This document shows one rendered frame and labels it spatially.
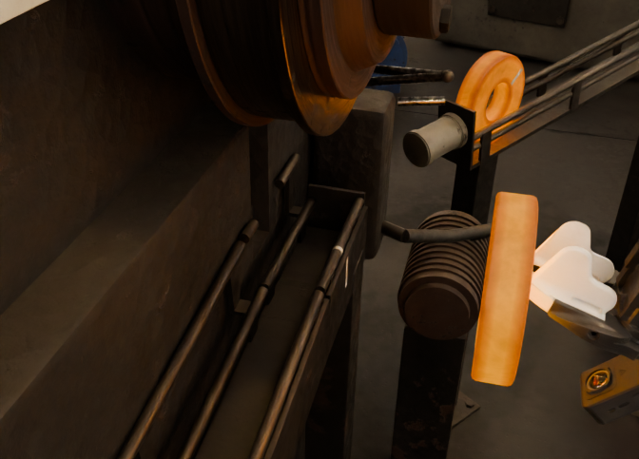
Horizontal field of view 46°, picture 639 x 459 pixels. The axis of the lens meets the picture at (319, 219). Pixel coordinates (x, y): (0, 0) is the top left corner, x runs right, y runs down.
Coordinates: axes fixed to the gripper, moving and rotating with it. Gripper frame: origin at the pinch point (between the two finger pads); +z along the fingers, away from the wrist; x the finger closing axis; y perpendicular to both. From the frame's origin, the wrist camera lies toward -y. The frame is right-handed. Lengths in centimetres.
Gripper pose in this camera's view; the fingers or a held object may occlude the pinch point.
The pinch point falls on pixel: (508, 269)
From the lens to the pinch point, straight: 62.8
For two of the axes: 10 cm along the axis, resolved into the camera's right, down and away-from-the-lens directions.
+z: -9.3, -3.7, 0.6
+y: 2.7, -7.6, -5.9
